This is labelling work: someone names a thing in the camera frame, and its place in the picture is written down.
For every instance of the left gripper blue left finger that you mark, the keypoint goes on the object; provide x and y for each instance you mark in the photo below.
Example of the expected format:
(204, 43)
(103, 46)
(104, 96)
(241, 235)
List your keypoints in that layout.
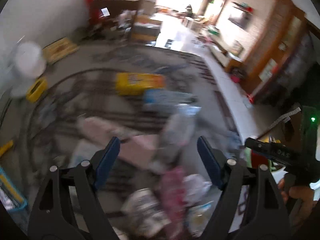
(104, 160)

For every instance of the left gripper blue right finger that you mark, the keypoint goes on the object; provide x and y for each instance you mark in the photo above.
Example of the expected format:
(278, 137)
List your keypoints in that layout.
(213, 161)

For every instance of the clear wrapper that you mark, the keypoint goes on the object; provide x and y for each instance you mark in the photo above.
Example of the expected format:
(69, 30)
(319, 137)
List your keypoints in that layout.
(195, 188)

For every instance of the pink snack bag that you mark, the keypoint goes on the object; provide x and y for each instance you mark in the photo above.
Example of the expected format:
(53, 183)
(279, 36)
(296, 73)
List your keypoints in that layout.
(172, 193)

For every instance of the blue white snack packet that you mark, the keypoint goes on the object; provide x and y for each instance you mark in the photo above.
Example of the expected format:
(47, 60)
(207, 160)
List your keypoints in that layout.
(198, 218)

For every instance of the blue white long box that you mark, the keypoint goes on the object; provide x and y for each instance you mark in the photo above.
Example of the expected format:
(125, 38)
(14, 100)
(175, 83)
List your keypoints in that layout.
(166, 101)

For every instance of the yellow orange drink box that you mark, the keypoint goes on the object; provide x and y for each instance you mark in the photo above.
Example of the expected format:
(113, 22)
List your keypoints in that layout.
(128, 84)

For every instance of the red green trash bin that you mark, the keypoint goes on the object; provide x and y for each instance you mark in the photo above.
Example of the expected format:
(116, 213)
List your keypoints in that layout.
(254, 160)

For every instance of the person right hand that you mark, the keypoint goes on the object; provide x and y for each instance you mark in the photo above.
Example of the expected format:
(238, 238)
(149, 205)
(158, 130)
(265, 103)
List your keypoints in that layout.
(303, 193)

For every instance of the dark wooden chair right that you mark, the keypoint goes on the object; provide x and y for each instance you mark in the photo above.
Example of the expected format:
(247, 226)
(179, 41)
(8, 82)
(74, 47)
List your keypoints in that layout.
(282, 119)

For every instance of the dark wooden chair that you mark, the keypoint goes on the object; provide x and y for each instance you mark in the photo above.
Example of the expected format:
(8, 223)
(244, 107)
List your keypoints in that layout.
(282, 119)
(118, 25)

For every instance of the red white broom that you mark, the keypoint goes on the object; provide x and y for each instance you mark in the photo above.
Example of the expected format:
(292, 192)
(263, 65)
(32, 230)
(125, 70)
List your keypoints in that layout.
(258, 80)

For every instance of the small red floor bin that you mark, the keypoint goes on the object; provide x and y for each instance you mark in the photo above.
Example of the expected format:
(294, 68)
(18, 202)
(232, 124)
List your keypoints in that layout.
(237, 74)

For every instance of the blue green toy board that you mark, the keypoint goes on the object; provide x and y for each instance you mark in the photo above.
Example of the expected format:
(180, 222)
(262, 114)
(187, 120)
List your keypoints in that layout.
(13, 201)

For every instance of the yellow tape dispenser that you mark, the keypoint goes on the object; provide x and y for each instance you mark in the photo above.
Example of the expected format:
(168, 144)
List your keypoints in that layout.
(36, 90)

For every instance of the low tv cabinet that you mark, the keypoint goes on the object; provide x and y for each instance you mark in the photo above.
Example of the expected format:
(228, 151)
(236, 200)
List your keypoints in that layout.
(228, 56)

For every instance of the gold patterned flat box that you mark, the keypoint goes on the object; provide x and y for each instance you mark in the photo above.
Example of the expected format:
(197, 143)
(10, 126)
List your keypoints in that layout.
(59, 49)

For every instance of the white desk lamp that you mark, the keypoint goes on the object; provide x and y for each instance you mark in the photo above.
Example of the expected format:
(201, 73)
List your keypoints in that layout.
(20, 67)

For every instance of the small dark stool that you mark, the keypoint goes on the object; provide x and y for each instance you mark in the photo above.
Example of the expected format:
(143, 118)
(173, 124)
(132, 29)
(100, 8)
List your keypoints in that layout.
(169, 43)

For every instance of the wooden sofa with cushions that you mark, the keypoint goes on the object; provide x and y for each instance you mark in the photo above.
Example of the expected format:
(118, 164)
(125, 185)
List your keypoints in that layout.
(146, 27)

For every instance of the dark wooden chair left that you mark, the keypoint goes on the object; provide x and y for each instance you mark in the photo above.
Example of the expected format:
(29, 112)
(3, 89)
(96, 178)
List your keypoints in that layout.
(118, 25)

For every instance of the wall mounted television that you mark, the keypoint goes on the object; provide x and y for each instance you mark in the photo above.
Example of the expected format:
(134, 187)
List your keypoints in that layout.
(240, 17)

